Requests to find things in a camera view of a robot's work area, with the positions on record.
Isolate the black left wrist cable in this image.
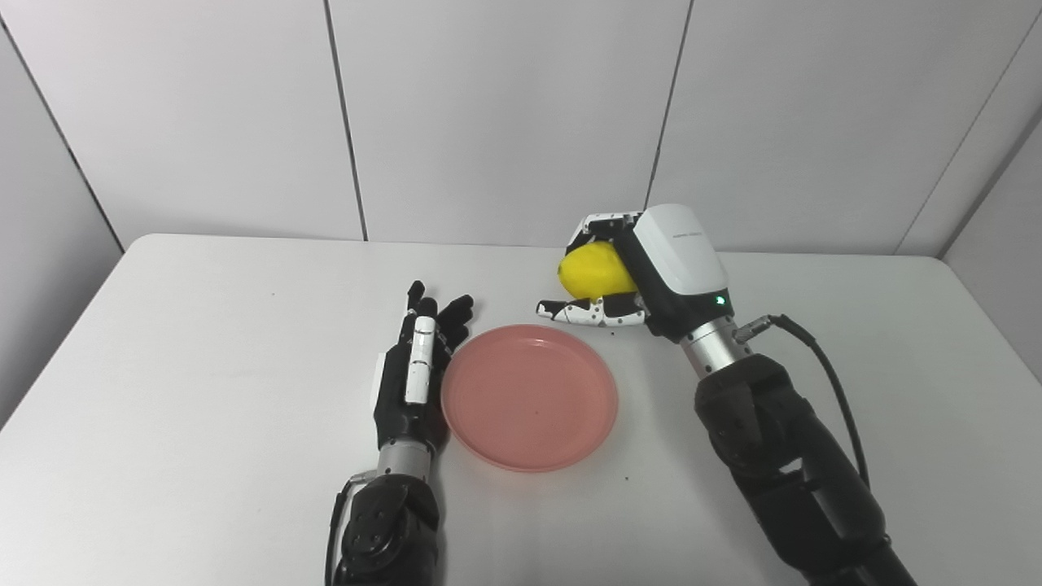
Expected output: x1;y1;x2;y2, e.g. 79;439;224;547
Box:
324;470;379;586

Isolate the pink round plate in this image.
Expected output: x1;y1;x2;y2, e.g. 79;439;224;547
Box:
440;324;620;474

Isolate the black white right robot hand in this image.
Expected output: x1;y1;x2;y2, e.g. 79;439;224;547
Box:
536;203;733;343

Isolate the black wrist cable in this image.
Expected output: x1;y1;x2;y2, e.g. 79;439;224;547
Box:
324;470;379;586
733;313;870;489

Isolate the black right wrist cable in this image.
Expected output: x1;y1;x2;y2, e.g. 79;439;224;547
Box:
733;313;870;489

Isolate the yellow lemon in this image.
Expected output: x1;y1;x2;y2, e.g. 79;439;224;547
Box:
558;241;640;300

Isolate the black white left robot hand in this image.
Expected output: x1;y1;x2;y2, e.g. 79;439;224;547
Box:
370;281;475;453

